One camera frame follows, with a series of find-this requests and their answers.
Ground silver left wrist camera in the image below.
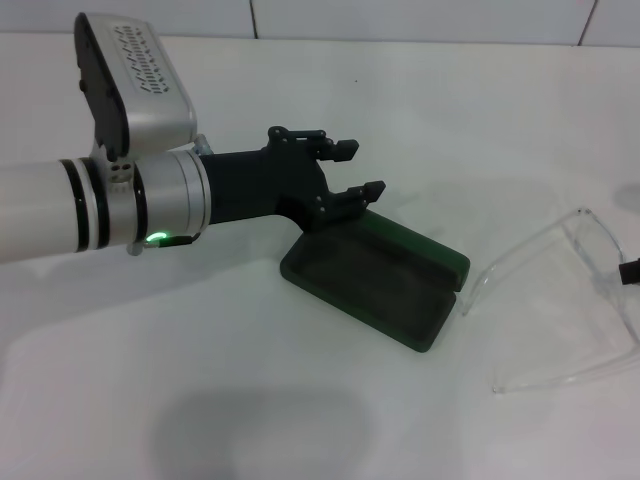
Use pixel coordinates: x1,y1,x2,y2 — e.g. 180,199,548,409
73,11,198,165

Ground green glasses case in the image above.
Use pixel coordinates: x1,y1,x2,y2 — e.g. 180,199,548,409
278,206,472,356

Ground black cable plug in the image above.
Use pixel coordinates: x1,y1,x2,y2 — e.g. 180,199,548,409
127,232,195,257

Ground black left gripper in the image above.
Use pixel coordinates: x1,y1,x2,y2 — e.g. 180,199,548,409
198,125,387,235

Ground clear white glasses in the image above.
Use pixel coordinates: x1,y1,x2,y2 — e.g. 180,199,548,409
458,206,640,395

